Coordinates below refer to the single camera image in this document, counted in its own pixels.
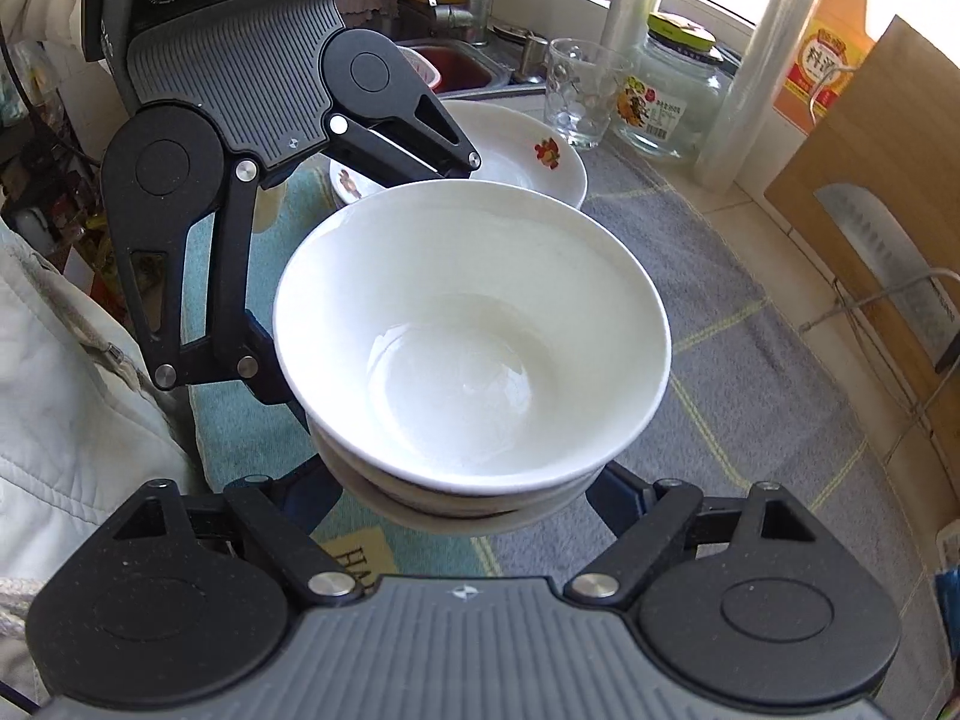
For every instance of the tall plastic wrap roll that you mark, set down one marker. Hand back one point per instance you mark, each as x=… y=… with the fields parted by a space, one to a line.
x=757 y=90

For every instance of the red basin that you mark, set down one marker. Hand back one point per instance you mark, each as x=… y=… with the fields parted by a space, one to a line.
x=457 y=64

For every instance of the metal soap pump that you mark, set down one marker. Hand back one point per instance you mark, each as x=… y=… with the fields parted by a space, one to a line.
x=532 y=60

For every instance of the white plate single fruit print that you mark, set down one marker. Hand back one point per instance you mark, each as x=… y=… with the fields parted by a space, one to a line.
x=510 y=172

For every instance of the stainless steel sink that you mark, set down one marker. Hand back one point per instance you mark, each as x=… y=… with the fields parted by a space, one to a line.
x=502 y=82

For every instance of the metal drain cap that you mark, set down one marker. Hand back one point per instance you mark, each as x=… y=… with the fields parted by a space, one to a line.
x=511 y=29

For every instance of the wooden cutting board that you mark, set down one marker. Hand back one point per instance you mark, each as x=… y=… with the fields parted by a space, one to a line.
x=900 y=127

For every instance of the white colander basket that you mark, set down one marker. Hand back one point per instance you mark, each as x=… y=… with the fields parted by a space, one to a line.
x=427 y=75

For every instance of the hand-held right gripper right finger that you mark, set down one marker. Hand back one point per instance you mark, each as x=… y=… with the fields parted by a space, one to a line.
x=615 y=499

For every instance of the grey and teal checked towel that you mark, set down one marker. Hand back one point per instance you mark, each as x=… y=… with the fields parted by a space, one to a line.
x=750 y=360

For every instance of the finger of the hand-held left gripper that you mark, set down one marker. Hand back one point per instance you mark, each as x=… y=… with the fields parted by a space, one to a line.
x=459 y=155
x=262 y=386

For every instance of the person's white jacket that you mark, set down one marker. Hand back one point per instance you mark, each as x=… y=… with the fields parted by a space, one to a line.
x=67 y=427

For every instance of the orange cooking wine bottle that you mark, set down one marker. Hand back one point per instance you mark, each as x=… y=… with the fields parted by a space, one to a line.
x=832 y=52

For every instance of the clear glass tumbler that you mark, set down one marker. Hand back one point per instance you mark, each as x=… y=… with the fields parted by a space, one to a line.
x=577 y=120

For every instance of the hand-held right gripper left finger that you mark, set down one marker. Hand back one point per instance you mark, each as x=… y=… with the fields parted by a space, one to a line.
x=315 y=502

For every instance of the glass jar with green lid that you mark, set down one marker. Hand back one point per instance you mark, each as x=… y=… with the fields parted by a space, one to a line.
x=675 y=112

